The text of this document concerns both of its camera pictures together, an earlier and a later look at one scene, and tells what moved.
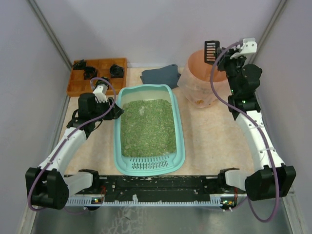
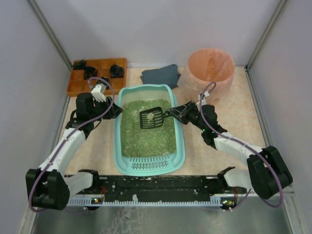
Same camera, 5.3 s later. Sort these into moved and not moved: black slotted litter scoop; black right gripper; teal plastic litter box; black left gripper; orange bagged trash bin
Moved: black right gripper; black slotted litter scoop
Not moved: teal plastic litter box; black left gripper; orange bagged trash bin
